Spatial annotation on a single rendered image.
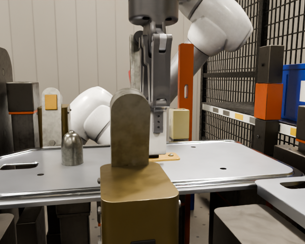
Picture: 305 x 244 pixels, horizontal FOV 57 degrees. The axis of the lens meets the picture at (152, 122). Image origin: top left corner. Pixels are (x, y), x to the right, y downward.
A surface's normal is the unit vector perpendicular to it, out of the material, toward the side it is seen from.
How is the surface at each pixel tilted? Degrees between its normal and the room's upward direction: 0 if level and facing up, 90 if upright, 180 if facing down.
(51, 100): 78
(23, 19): 90
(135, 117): 102
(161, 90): 91
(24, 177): 0
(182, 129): 90
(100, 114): 71
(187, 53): 90
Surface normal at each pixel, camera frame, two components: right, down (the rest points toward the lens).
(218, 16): -0.25, 0.32
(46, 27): 0.36, 0.15
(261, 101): -0.98, 0.03
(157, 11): 0.13, 0.15
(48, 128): 0.18, -0.06
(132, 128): 0.18, 0.36
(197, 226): 0.00, -0.99
